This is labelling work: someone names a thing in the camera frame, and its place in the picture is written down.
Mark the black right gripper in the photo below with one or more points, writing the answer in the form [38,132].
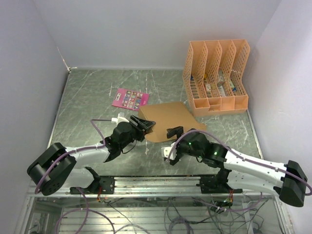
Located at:
[177,130]

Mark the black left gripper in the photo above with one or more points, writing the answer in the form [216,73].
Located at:
[141,127]

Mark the brown cardboard box sheet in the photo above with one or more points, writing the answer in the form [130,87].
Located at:
[168,116]

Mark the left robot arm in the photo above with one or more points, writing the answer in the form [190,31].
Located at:
[67,167]

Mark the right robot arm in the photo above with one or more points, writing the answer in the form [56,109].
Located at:
[237,171]

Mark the pink book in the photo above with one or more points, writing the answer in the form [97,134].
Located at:
[131,100]

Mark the orange plastic file rack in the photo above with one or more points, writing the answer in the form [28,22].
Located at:
[212,76]

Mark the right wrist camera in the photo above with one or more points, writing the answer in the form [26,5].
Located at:
[168,153]

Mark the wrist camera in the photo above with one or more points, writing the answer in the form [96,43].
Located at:
[168,153]
[120,118]

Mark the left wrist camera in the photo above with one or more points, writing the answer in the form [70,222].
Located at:
[120,118]

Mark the aluminium frame rail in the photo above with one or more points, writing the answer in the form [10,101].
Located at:
[153,205]

